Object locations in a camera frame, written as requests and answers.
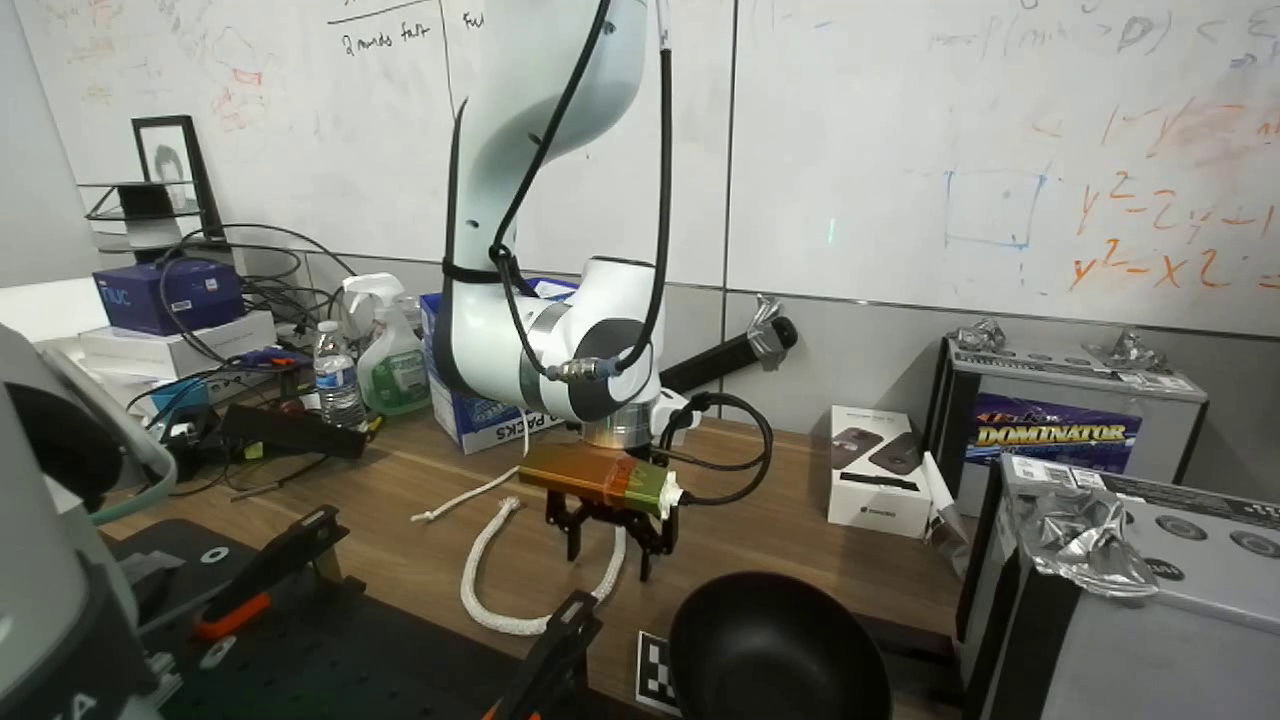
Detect grey battery box far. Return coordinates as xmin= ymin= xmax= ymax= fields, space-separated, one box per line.
xmin=923 ymin=323 xmax=1208 ymax=517

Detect black cylindrical handle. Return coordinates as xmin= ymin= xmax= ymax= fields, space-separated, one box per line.
xmin=661 ymin=316 xmax=800 ymax=394

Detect green spray bottle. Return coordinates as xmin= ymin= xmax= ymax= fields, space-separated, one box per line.
xmin=345 ymin=271 xmax=432 ymax=416

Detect clear plastic water bottle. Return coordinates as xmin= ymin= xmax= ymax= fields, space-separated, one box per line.
xmin=312 ymin=320 xmax=363 ymax=430

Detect fiducial marker tag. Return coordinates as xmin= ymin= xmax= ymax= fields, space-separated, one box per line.
xmin=633 ymin=631 xmax=680 ymax=711

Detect small white product box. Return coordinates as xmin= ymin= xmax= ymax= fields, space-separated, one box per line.
xmin=825 ymin=405 xmax=954 ymax=539

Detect black frying pan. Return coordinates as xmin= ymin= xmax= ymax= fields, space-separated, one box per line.
xmin=670 ymin=574 xmax=894 ymax=720

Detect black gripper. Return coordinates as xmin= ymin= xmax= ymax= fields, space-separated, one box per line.
xmin=545 ymin=492 xmax=677 ymax=576

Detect thick white rope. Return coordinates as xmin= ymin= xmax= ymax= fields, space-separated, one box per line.
xmin=455 ymin=492 xmax=633 ymax=642

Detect grey battery box near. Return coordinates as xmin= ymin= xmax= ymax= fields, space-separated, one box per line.
xmin=957 ymin=454 xmax=1280 ymax=720

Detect blue cardboard box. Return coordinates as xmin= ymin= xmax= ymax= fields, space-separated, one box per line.
xmin=421 ymin=276 xmax=585 ymax=460

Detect blue box on shelf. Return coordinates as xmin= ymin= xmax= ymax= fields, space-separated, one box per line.
xmin=92 ymin=261 xmax=243 ymax=338

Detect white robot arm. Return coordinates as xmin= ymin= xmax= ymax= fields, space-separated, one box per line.
xmin=432 ymin=0 xmax=672 ymax=454

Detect orange handled pliers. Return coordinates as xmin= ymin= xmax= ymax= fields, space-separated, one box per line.
xmin=194 ymin=504 xmax=348 ymax=644

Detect grey battery box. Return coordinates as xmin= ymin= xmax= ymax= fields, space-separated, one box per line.
xmin=957 ymin=454 xmax=1280 ymax=720
xmin=923 ymin=323 xmax=1208 ymax=517

